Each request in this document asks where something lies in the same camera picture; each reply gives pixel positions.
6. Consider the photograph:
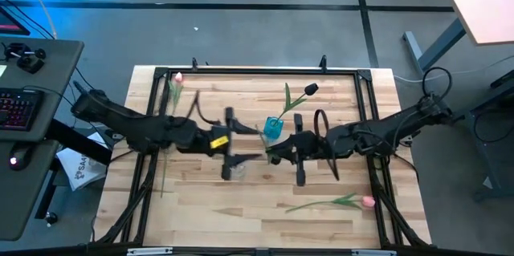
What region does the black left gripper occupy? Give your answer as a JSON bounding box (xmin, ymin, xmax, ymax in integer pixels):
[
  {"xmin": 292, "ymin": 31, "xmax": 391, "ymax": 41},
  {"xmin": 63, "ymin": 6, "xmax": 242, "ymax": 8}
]
[{"xmin": 195, "ymin": 106, "xmax": 263, "ymax": 181}]

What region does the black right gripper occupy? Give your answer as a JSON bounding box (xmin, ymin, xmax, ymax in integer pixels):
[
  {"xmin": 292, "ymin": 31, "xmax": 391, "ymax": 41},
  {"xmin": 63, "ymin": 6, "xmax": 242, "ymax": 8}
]
[{"xmin": 265, "ymin": 112, "xmax": 337, "ymax": 188}]

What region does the clear glass vase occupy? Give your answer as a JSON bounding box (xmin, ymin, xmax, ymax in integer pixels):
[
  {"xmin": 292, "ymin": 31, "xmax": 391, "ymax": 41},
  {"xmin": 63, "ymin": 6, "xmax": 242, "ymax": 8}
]
[{"xmin": 230, "ymin": 162, "xmax": 250, "ymax": 181}]

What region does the pink tulip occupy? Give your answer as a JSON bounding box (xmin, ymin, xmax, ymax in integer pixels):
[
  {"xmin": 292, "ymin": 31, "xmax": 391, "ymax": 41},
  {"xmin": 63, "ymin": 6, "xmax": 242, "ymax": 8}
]
[
  {"xmin": 166, "ymin": 71, "xmax": 186, "ymax": 116},
  {"xmin": 284, "ymin": 192, "xmax": 377, "ymax": 214}
]

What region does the blue glass vase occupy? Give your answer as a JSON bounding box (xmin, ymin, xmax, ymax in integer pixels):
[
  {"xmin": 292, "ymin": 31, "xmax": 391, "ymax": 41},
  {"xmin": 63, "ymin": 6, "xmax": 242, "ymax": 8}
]
[{"xmin": 263, "ymin": 116, "xmax": 285, "ymax": 140}]

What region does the white paper bag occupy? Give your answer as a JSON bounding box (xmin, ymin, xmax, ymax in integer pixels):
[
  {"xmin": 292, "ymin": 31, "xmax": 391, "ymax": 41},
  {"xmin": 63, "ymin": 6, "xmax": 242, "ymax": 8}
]
[{"xmin": 55, "ymin": 131, "xmax": 113, "ymax": 192}]

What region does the black desk base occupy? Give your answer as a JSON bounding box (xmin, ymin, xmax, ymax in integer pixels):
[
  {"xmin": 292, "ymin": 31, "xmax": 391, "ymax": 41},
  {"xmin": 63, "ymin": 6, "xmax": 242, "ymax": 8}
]
[{"xmin": 34, "ymin": 118, "xmax": 113, "ymax": 227}]

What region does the grey-blue desk leg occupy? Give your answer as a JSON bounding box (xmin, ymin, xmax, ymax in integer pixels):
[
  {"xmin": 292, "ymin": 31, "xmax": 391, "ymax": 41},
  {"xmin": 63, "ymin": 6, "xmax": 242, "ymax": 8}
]
[{"xmin": 402, "ymin": 17, "xmax": 467, "ymax": 75}]

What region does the dark grey desk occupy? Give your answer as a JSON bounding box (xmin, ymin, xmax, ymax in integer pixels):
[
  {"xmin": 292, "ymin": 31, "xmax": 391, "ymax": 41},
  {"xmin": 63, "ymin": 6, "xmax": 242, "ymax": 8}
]
[{"xmin": 0, "ymin": 35, "xmax": 85, "ymax": 242}]

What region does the black computer mouse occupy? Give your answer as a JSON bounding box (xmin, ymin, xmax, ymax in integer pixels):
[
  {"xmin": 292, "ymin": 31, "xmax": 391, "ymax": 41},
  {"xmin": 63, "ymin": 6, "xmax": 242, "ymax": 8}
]
[{"xmin": 7, "ymin": 143, "xmax": 35, "ymax": 172}]

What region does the black backlit keyboard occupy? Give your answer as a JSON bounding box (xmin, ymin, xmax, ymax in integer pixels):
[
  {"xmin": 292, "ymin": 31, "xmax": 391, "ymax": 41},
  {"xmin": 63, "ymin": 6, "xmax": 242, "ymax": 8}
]
[{"xmin": 0, "ymin": 87, "xmax": 45, "ymax": 132}]

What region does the black clamp device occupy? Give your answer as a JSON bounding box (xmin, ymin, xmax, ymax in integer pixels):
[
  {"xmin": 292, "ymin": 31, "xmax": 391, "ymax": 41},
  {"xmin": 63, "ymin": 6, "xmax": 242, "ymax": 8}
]
[{"xmin": 4, "ymin": 42, "xmax": 47, "ymax": 75}]

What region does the light wooden desk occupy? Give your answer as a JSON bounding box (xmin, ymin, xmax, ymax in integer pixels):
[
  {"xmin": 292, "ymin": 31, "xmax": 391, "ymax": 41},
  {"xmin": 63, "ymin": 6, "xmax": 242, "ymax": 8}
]
[{"xmin": 432, "ymin": 0, "xmax": 514, "ymax": 47}]

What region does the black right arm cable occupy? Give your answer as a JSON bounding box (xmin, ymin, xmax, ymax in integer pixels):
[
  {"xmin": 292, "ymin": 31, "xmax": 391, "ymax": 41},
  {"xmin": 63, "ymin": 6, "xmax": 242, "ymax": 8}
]
[
  {"xmin": 312, "ymin": 108, "xmax": 341, "ymax": 182},
  {"xmin": 421, "ymin": 66, "xmax": 454, "ymax": 103}
]

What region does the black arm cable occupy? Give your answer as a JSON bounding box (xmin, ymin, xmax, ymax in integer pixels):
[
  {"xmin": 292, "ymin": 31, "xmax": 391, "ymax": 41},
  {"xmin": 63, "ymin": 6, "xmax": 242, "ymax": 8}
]
[
  {"xmin": 421, "ymin": 66, "xmax": 454, "ymax": 103},
  {"xmin": 176, "ymin": 89, "xmax": 222, "ymax": 127},
  {"xmin": 312, "ymin": 108, "xmax": 341, "ymax": 182}
]

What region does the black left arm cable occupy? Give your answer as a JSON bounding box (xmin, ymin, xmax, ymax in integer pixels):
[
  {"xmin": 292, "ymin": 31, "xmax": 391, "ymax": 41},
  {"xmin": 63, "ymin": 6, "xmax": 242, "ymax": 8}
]
[{"xmin": 176, "ymin": 89, "xmax": 222, "ymax": 127}]

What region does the black metal rig frame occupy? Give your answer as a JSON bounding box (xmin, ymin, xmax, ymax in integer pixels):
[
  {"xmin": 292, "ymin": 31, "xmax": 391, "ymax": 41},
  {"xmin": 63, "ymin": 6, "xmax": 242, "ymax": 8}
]
[{"xmin": 86, "ymin": 55, "xmax": 434, "ymax": 256}]

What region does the silver metal bracket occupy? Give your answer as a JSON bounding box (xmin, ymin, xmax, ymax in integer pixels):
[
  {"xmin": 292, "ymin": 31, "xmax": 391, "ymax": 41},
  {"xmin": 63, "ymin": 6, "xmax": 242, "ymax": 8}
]
[
  {"xmin": 126, "ymin": 246, "xmax": 173, "ymax": 256},
  {"xmin": 351, "ymin": 249, "xmax": 398, "ymax": 256}
]

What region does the white floor cable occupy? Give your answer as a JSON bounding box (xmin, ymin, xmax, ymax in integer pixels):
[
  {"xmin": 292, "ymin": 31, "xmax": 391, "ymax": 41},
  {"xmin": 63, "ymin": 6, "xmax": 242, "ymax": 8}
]
[{"xmin": 393, "ymin": 54, "xmax": 514, "ymax": 84}]

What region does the black floor cable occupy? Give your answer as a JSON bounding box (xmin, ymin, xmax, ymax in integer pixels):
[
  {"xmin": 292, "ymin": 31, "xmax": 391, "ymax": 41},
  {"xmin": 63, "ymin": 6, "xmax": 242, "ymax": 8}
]
[{"xmin": 0, "ymin": 0, "xmax": 57, "ymax": 40}]

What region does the yellow hanging cable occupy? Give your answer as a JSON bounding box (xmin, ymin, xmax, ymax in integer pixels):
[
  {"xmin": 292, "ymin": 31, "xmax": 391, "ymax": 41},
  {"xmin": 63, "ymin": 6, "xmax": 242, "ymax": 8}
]
[{"xmin": 18, "ymin": 0, "xmax": 57, "ymax": 40}]

